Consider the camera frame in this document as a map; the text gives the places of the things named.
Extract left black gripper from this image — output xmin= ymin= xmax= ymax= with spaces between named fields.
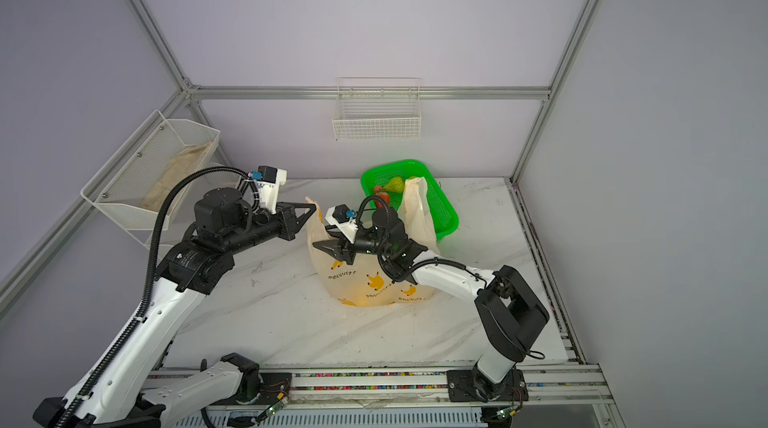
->
xmin=224 ymin=202 xmax=316 ymax=257

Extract beige plastic bag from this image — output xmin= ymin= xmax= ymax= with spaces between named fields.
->
xmin=307 ymin=177 xmax=439 ymax=307

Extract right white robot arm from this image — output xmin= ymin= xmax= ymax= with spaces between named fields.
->
xmin=312 ymin=199 xmax=550 ymax=402

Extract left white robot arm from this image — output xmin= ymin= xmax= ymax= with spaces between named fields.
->
xmin=33 ymin=185 xmax=316 ymax=427

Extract red fake strawberry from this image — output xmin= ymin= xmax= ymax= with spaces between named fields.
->
xmin=374 ymin=185 xmax=390 ymax=205

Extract green fake pear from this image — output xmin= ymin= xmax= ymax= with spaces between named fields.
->
xmin=382 ymin=176 xmax=405 ymax=194

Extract green plastic basket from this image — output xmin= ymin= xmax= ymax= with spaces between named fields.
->
xmin=360 ymin=159 xmax=460 ymax=241

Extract lower white mesh shelf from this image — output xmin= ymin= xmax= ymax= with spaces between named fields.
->
xmin=158 ymin=171 xmax=240 ymax=258

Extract white mesh shelf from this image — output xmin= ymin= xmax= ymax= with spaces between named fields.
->
xmin=80 ymin=110 xmax=220 ymax=231
xmin=158 ymin=171 xmax=240 ymax=258

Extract folded beige bags in shelf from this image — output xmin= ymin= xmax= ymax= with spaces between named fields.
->
xmin=138 ymin=142 xmax=213 ymax=212

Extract upper white mesh shelf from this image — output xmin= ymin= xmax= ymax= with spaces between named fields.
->
xmin=80 ymin=110 xmax=220 ymax=231

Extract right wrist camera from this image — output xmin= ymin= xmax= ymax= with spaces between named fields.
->
xmin=325 ymin=204 xmax=358 ymax=242

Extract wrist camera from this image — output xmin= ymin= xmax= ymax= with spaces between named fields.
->
xmin=325 ymin=204 xmax=358 ymax=242
xmin=249 ymin=165 xmax=287 ymax=214

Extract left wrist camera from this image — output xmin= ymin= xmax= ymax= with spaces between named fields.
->
xmin=249 ymin=165 xmax=287 ymax=214

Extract white wire wall basket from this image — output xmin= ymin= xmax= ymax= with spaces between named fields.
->
xmin=332 ymin=78 xmax=422 ymax=142

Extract left black corrugated cable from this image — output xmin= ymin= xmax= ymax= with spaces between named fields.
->
xmin=50 ymin=165 xmax=265 ymax=428

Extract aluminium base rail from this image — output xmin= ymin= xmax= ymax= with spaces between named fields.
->
xmin=174 ymin=364 xmax=625 ymax=427

